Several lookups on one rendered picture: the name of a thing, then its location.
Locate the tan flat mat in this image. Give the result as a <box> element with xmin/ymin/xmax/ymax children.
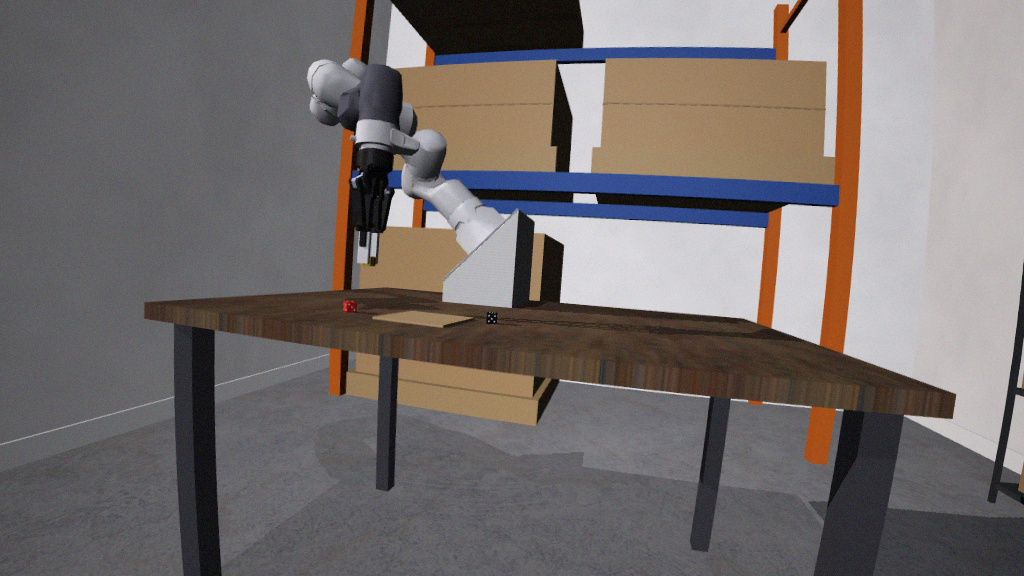
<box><xmin>372</xmin><ymin>311</ymin><xmax>475</xmax><ymax>328</ymax></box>

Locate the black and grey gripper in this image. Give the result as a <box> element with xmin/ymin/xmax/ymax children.
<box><xmin>349</xmin><ymin>148</ymin><xmax>395</xmax><ymax>264</ymax></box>

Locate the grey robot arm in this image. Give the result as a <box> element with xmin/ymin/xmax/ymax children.
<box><xmin>307</xmin><ymin>58</ymin><xmax>505</xmax><ymax>254</ymax></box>

